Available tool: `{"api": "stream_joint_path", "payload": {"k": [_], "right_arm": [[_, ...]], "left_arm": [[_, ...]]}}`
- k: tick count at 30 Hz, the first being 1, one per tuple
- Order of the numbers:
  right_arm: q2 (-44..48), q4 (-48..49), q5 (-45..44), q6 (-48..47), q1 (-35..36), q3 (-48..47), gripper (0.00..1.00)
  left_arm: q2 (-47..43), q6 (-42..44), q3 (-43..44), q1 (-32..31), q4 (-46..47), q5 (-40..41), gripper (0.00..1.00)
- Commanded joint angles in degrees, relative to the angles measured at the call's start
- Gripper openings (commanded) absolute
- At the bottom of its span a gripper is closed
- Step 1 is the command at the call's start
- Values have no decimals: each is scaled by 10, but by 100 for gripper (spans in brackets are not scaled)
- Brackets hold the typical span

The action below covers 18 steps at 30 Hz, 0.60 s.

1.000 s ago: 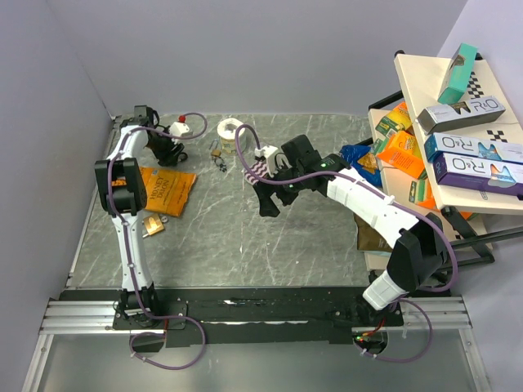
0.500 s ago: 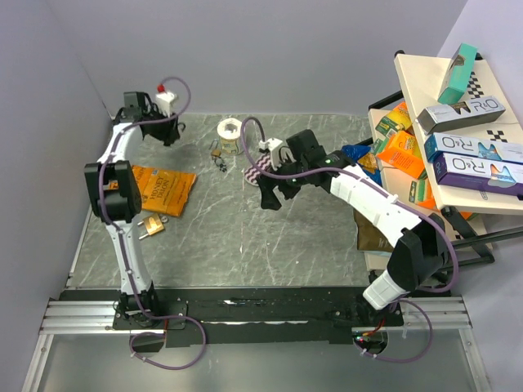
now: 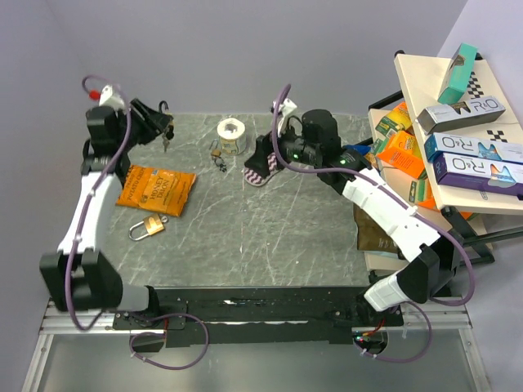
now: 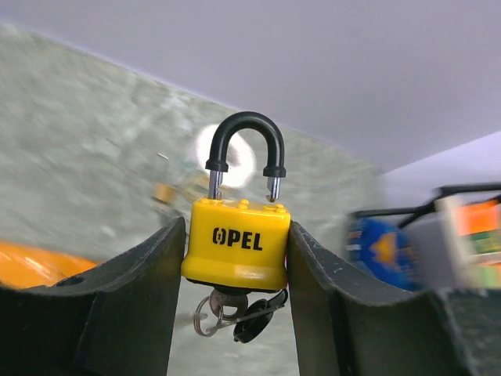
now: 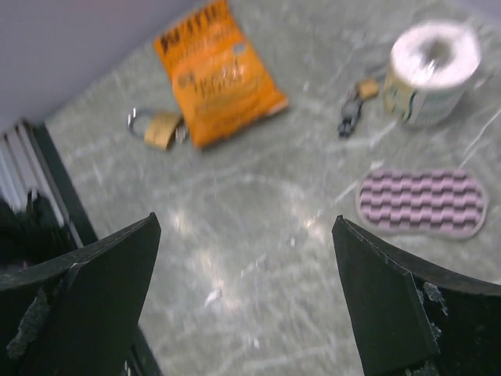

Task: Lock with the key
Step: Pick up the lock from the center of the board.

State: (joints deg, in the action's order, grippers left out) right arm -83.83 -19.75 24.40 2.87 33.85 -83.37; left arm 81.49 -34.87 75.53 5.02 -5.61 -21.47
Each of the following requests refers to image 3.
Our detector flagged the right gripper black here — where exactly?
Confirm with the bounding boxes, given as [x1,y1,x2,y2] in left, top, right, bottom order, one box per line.
[243,115,320,179]

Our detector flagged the teal box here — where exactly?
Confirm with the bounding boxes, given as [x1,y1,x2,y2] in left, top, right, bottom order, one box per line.
[437,42,477,105]

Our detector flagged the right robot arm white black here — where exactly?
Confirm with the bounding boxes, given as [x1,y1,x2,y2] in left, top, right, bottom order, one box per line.
[244,108,459,326]

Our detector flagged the beige upper shelf board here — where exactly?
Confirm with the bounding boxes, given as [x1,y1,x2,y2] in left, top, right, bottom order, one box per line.
[394,54,522,215]

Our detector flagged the green orange box lower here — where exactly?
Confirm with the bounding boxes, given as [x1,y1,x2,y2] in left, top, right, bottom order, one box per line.
[409,179,439,211]

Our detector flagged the yellow green box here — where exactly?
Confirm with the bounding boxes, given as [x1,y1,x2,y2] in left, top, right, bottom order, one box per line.
[375,101,412,137]

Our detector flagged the pink black zigzag sponge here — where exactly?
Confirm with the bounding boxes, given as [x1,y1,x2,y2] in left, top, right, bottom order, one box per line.
[243,167,269,187]

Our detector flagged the white tape roll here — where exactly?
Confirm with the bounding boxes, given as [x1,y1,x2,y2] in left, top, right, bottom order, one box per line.
[217,118,247,155]

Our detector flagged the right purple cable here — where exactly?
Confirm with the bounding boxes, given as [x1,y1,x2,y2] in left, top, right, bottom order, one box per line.
[270,83,476,363]

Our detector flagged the beige shelf board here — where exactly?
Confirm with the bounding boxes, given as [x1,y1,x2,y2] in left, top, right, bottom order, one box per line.
[394,54,522,215]
[368,109,494,265]

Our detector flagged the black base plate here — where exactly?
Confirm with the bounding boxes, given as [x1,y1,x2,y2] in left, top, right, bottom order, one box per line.
[113,286,404,348]

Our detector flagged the silver R&O box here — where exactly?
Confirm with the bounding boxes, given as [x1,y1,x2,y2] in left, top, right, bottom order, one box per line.
[416,96,506,135]

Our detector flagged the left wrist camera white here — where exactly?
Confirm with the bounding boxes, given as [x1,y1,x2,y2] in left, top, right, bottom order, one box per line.
[87,84,126,111]

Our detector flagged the blue R&O box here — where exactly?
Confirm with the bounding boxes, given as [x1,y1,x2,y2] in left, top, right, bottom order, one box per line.
[424,132,522,164]

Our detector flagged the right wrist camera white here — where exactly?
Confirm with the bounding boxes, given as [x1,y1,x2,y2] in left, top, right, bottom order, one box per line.
[276,98,297,137]

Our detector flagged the orange snack box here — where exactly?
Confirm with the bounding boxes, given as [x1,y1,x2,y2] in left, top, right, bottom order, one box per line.
[376,131,426,179]

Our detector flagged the beige lower shelf board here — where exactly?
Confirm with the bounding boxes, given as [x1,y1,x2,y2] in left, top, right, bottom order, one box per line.
[368,109,494,265]

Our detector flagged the yellow padlock black shackle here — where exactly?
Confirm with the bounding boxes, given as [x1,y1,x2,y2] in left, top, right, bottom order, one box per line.
[159,100,174,140]

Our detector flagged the small brass padlock with keys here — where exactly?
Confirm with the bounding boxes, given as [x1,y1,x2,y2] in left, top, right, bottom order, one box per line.
[209,140,227,172]

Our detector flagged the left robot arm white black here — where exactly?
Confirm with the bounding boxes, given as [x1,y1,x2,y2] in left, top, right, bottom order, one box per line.
[39,99,174,331]

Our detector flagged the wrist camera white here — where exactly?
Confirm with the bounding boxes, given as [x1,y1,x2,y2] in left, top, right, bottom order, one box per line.
[276,98,297,137]
[87,84,126,111]

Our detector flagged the black shelf frame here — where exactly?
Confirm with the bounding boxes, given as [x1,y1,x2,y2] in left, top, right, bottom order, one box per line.
[369,51,522,256]

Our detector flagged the purple R&O box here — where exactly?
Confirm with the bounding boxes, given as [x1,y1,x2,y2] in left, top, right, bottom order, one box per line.
[432,153,522,199]

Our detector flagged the large brass padlock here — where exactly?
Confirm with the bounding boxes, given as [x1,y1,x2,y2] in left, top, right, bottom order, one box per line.
[128,213,168,242]

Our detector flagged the orange potato chips bag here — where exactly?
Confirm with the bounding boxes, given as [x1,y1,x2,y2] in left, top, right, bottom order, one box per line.
[116,165,197,217]

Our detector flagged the blue chips bag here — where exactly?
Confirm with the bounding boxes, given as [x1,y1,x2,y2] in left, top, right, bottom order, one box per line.
[342,144,383,187]

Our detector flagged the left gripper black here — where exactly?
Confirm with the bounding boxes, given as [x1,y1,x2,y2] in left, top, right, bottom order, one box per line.
[116,98,172,153]

